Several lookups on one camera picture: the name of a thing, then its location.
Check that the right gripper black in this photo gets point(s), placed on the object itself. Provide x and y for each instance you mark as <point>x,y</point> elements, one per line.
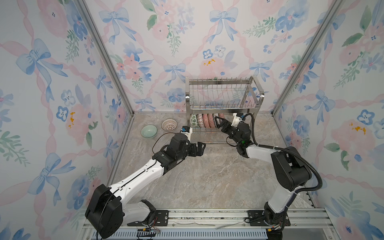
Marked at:
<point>228,126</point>

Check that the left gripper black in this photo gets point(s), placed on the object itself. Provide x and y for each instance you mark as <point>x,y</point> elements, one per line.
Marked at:
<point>200,150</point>

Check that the green geometric pattern bowl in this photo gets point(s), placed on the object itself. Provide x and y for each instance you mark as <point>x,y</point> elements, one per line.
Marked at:
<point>211,121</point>

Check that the green leaf pattern bowl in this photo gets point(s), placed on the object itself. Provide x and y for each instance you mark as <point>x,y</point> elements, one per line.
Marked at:
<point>194,121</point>

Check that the steel two-tier dish rack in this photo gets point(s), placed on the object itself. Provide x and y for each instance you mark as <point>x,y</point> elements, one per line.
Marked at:
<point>221,96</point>

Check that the maroon patterned white bowl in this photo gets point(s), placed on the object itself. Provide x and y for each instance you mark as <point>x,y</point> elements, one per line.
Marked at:
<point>169,125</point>

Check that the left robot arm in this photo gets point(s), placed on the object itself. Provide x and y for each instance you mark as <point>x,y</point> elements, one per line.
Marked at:
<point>109,207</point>

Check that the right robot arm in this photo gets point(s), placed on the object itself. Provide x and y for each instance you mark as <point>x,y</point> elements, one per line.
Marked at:
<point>294,174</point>

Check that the mint green bowl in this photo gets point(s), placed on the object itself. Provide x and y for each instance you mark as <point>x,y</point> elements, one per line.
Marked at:
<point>149,131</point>

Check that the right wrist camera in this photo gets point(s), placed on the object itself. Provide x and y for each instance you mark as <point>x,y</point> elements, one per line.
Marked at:
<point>237,119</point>

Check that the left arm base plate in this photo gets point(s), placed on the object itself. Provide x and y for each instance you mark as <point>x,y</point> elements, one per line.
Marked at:
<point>160,218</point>

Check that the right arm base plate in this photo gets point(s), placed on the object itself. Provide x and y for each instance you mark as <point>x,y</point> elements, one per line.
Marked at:
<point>266,218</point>

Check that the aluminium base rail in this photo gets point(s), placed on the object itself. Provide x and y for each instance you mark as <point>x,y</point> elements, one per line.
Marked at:
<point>228,224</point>

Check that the left aluminium frame post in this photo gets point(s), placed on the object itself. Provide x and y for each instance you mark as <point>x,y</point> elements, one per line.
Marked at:
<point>94,32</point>

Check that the aluminium frame post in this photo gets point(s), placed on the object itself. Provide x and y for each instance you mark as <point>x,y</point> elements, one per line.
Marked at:
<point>94,32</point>
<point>320,32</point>

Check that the right aluminium frame post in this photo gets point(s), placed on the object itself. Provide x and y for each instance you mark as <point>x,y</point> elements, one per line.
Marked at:
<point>320,32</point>

